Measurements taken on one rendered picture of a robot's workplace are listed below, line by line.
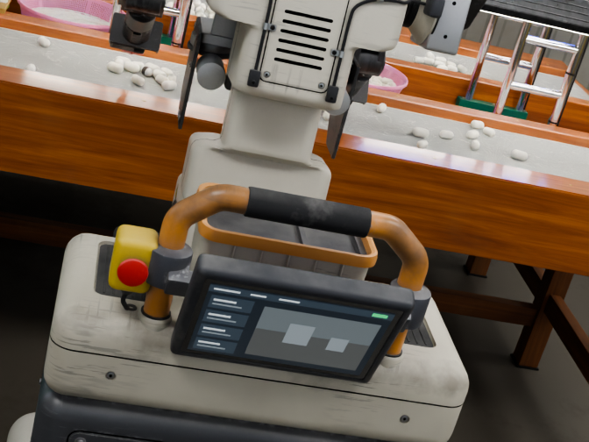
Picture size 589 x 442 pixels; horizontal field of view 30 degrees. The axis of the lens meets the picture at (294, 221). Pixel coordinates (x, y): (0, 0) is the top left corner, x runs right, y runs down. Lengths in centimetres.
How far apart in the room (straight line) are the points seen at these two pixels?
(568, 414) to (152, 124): 154
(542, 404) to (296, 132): 169
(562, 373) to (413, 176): 124
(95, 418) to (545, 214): 128
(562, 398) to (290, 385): 192
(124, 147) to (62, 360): 91
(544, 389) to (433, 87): 92
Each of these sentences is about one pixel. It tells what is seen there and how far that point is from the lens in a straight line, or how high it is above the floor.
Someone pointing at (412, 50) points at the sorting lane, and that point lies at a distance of 330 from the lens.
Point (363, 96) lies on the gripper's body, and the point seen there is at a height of 81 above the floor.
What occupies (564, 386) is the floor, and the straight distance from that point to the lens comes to 331.
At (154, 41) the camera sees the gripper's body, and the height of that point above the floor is 86.
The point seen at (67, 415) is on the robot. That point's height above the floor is 67.
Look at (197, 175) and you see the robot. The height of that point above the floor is 86.
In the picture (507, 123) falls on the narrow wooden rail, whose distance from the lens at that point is 276.
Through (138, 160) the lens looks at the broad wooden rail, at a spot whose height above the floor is 66.
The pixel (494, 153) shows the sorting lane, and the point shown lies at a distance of 257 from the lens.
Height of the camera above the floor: 149
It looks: 23 degrees down
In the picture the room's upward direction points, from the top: 15 degrees clockwise
